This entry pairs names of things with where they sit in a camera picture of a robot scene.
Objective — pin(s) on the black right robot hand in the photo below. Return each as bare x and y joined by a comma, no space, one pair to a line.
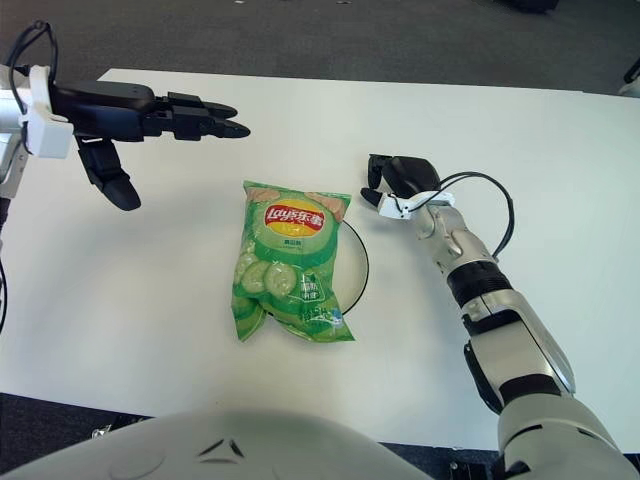
415,175

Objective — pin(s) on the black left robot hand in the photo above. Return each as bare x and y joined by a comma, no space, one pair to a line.
110,110

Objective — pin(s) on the green potato chips bag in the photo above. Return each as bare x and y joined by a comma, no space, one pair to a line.
285,260

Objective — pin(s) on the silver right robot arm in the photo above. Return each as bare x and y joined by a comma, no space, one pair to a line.
520,350

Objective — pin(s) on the white plate black rim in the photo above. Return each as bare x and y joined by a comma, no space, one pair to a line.
352,265

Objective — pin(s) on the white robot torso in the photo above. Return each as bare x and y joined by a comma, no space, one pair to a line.
225,465

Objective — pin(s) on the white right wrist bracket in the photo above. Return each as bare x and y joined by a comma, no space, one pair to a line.
390,207

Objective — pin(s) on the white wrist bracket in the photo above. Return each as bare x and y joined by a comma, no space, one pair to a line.
47,140
390,207

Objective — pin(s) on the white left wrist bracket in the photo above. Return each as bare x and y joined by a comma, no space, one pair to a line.
47,140

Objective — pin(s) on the small shiny metal bracket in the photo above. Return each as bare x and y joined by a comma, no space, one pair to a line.
101,432

